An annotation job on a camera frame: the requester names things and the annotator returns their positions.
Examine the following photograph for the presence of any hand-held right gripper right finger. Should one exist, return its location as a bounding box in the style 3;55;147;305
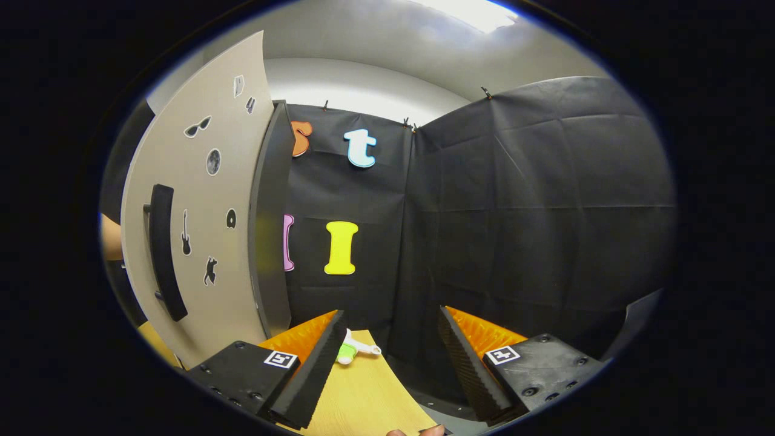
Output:
438;306;606;426

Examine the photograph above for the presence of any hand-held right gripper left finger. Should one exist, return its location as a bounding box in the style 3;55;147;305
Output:
185;310;347;431

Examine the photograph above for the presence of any dark grey cabinet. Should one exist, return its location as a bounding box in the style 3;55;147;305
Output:
248;100;297;340

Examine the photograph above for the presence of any beige cabinet door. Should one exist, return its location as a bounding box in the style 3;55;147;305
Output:
120;30;276;370

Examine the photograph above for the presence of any white and green plush toy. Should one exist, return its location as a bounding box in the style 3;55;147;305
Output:
336;329;382;366

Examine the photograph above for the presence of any black backdrop cloth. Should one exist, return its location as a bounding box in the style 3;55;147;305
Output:
100;76;676;418

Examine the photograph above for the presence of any black door handle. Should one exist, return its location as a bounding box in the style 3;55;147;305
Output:
143;183;188;323

